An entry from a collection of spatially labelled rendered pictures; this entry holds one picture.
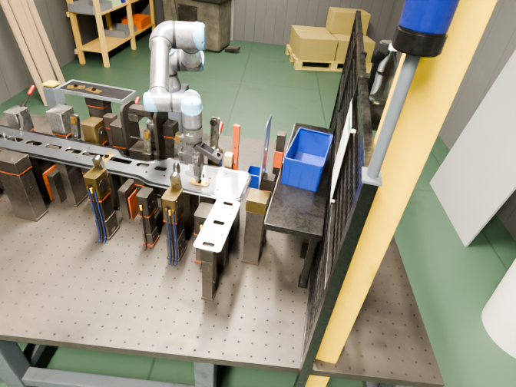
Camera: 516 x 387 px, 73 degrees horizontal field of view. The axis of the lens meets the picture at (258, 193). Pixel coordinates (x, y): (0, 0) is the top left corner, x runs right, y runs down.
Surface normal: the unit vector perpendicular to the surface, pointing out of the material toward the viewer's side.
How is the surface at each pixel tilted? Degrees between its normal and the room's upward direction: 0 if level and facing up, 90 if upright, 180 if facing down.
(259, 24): 90
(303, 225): 0
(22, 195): 90
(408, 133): 90
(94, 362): 0
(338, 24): 90
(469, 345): 0
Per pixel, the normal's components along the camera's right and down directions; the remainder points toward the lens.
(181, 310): 0.09, -0.79
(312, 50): 0.18, 0.61
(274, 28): -0.07, 0.60
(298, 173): -0.31, 0.55
